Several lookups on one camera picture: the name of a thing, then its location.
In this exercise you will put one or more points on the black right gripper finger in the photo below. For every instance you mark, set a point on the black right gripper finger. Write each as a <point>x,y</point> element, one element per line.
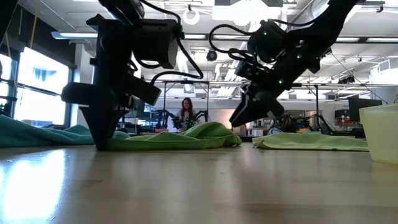
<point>242,109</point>
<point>267,105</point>

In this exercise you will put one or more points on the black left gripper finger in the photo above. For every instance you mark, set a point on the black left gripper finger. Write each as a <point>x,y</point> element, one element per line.
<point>143,91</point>
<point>84,93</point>

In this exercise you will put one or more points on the green microfiber towel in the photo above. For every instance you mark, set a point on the green microfiber towel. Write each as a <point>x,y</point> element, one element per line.
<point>311,141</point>
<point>186,140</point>

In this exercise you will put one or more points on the black background robot arm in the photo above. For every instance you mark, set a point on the black background robot arm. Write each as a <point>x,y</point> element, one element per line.
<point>163,118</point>
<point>202,115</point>

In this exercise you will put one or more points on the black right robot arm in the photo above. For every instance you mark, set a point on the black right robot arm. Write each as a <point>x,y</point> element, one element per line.
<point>311,40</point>

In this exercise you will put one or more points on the pink basket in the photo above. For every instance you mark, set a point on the pink basket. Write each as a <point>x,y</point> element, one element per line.
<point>161,130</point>

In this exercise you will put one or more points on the teal microfiber towel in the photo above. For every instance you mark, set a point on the teal microfiber towel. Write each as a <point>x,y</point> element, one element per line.
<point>31,135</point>

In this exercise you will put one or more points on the yellow translucent plastic basket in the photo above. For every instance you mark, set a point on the yellow translucent plastic basket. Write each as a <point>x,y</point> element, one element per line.
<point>382,137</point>

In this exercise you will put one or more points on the white blue round object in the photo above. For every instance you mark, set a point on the white blue round object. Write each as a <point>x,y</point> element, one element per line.
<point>275,131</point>

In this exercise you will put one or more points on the bright window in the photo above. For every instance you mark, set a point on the bright window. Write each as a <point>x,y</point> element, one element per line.
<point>40,93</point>

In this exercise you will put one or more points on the long ceiling light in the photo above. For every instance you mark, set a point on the long ceiling light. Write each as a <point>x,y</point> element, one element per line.
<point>74,35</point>

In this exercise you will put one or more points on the person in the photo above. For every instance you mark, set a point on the person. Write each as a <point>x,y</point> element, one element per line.
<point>186,115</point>

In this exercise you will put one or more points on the black monitor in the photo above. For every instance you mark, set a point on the black monitor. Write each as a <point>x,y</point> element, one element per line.
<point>363,109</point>

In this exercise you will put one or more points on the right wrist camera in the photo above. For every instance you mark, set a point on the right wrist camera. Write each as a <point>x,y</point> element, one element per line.
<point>248,70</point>

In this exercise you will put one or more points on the black workstation frame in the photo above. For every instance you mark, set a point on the black workstation frame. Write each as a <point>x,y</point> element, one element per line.
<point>316,102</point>
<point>186,82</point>

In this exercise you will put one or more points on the black dome camera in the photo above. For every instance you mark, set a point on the black dome camera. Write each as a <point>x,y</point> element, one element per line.
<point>212,55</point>

